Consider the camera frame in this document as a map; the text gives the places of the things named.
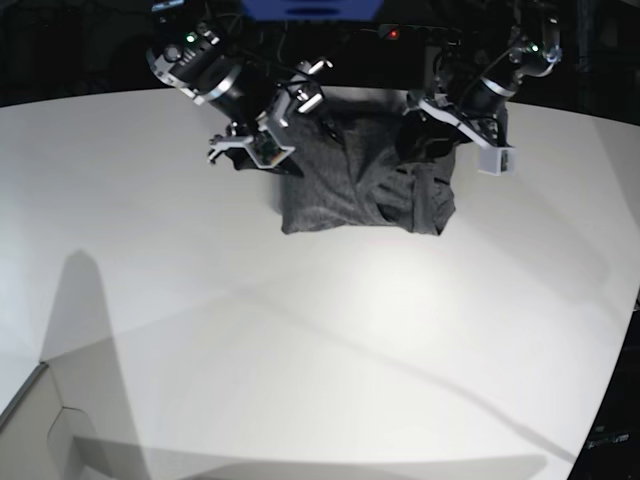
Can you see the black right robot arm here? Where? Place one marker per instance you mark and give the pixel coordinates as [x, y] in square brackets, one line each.
[196, 54]

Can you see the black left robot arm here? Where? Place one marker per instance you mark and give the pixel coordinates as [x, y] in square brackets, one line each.
[475, 78]

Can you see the dark grey t-shirt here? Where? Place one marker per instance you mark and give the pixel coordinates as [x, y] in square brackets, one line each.
[366, 163]

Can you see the black power strip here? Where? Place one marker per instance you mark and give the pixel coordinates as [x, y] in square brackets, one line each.
[427, 34]

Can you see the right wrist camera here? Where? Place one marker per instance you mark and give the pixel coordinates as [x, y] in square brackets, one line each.
[266, 152]

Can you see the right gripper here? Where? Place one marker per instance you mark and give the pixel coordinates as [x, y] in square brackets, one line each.
[256, 105]

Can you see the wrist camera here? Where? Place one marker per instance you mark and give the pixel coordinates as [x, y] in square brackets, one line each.
[266, 152]
[496, 161]

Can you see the blue box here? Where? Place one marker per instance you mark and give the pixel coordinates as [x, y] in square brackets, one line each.
[314, 10]

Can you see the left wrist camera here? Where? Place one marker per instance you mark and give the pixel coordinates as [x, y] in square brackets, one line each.
[496, 161]

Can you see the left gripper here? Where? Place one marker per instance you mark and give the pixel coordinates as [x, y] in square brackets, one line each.
[480, 119]

